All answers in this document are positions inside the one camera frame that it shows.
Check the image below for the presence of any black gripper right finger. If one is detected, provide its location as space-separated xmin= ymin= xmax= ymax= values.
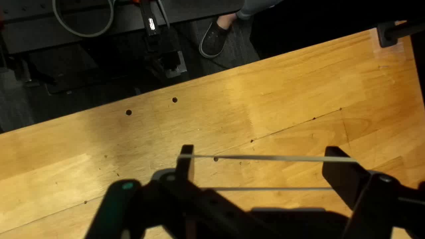
xmin=321 ymin=144 xmax=374 ymax=211

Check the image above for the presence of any grey looped cable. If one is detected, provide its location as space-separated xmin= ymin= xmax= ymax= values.
xmin=50 ymin=0 xmax=117 ymax=39

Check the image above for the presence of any grey trouser leg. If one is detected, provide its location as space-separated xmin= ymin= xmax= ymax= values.
xmin=235 ymin=0 xmax=284 ymax=21

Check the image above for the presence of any black shoe with white sole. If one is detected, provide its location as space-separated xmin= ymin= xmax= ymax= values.
xmin=198 ymin=16 xmax=232 ymax=59

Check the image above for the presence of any black clamp stand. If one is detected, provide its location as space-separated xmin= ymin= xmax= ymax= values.
xmin=376 ymin=18 xmax=425 ymax=49

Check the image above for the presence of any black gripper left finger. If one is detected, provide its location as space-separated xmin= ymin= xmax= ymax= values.
xmin=175 ymin=143 xmax=197 ymax=183

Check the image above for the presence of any black device with cables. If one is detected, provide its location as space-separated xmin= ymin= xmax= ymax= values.
xmin=138 ymin=0 xmax=189 ymax=77

